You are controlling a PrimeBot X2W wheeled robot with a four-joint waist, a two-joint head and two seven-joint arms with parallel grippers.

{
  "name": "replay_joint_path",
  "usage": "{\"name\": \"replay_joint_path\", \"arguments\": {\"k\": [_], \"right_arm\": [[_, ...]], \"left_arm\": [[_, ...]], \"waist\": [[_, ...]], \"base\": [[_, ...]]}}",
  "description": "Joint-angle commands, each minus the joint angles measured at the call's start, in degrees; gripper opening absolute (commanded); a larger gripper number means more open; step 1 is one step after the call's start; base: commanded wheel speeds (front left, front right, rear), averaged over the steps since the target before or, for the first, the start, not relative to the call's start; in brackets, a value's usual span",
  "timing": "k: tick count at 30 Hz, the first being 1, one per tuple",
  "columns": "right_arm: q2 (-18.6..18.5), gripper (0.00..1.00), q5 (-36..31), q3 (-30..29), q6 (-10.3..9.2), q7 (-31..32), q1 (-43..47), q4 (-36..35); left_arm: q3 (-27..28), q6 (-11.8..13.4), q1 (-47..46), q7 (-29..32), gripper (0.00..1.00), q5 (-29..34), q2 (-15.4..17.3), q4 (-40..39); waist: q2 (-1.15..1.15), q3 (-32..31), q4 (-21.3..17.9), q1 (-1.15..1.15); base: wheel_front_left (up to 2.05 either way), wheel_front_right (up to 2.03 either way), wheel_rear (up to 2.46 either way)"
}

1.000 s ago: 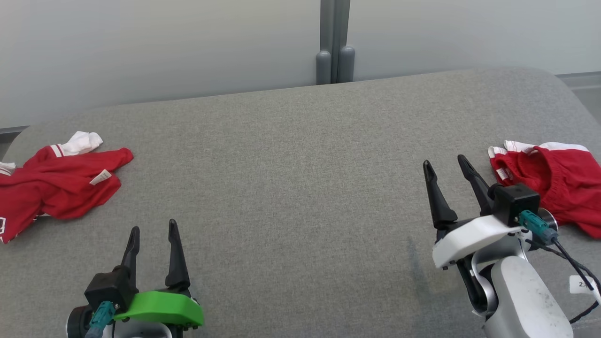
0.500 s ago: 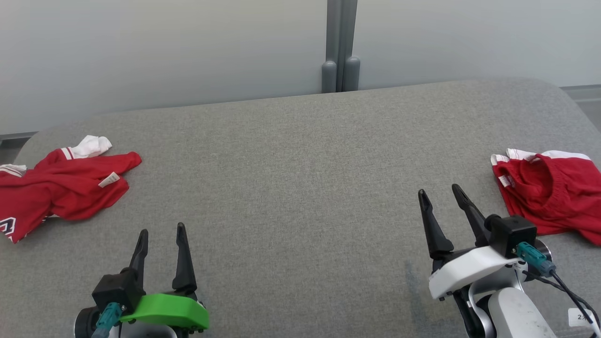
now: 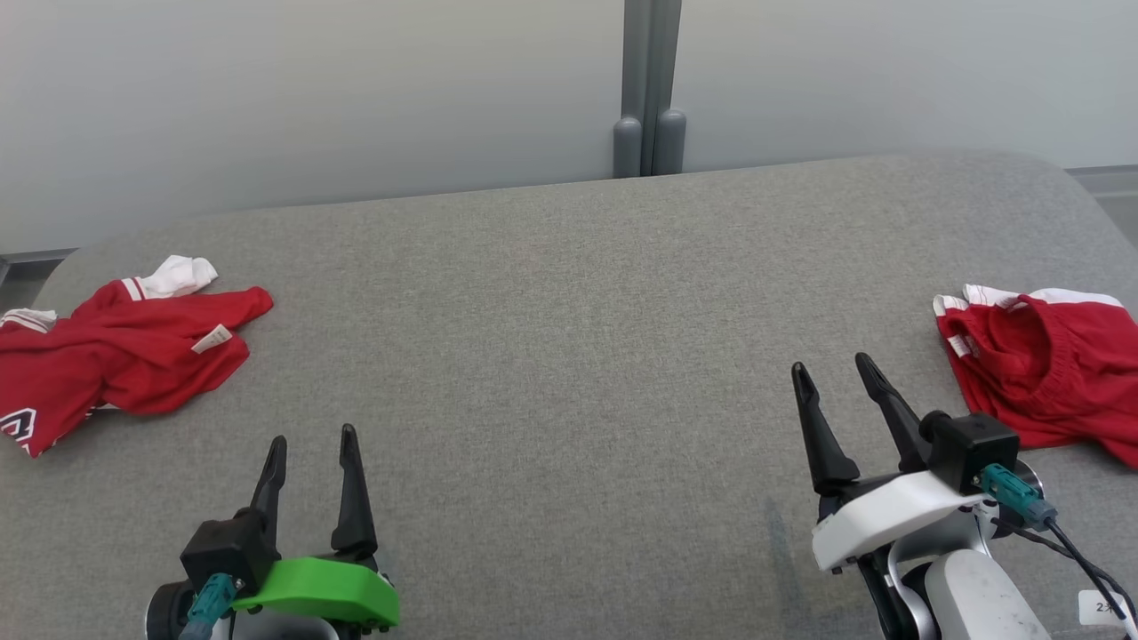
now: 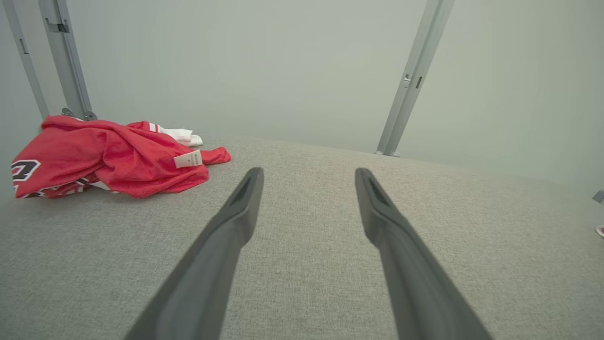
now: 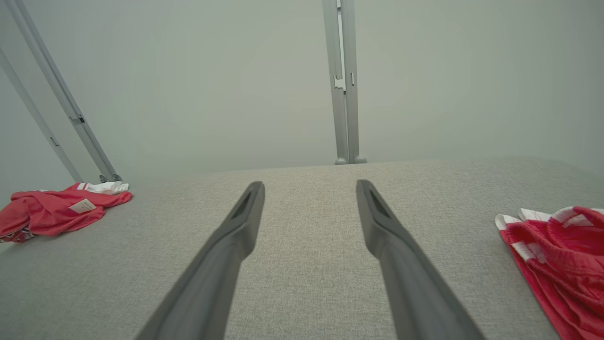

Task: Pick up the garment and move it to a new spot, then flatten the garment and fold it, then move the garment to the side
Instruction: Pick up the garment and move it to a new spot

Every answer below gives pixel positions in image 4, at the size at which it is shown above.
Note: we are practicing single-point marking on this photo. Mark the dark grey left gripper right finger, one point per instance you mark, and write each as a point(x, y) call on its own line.
point(415, 288)

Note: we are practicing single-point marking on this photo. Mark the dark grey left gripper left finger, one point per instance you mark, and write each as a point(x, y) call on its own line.
point(203, 283)

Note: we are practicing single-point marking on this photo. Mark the red jersey with black number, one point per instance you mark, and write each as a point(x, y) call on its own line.
point(94, 156)

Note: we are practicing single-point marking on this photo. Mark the red shorts with white stripes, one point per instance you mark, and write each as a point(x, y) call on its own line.
point(600, 231)

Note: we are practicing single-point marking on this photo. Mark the grey metal partition post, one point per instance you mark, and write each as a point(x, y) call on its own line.
point(68, 66)
point(415, 75)

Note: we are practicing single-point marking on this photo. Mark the thin grey metal rail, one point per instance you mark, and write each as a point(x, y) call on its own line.
point(26, 56)

